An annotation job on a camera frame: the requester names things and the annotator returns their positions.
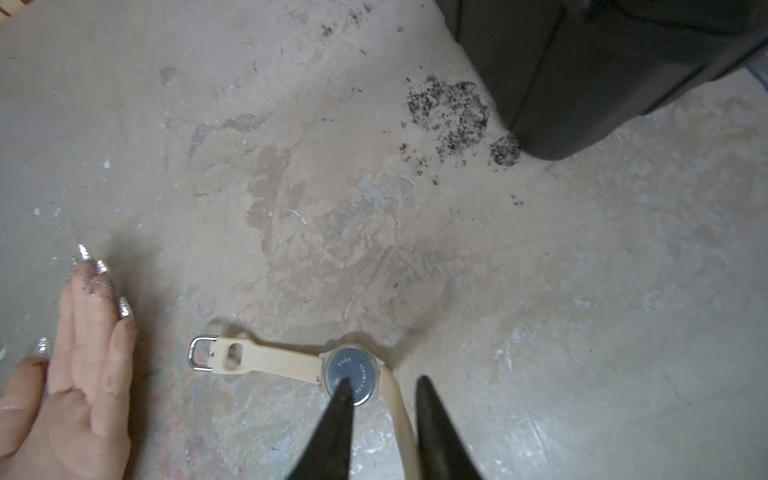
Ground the black yellow tool case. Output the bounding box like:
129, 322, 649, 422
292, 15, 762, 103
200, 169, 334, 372
439, 0, 767, 160

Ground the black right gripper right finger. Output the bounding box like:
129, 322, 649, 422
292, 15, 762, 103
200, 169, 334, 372
416, 375, 482, 480

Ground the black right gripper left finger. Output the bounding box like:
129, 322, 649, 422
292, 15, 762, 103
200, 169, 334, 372
287, 378, 354, 480

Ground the mannequin hand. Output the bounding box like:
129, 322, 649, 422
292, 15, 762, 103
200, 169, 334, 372
1, 245, 136, 479

